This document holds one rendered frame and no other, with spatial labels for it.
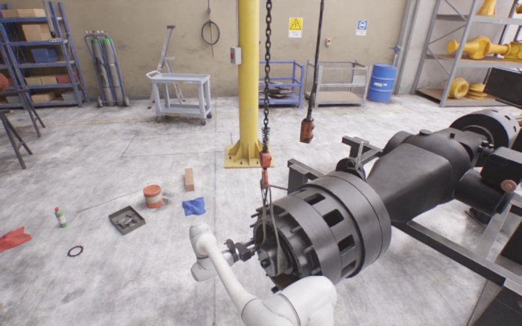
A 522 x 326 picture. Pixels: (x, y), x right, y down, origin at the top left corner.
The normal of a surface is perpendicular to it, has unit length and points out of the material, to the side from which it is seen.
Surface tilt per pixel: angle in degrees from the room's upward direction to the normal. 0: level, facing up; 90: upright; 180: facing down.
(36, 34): 90
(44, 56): 90
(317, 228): 28
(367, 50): 90
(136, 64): 90
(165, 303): 0
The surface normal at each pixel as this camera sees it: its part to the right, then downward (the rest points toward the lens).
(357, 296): 0.02, -0.87
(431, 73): 0.15, 0.49
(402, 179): -0.36, -0.65
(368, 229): 0.47, -0.17
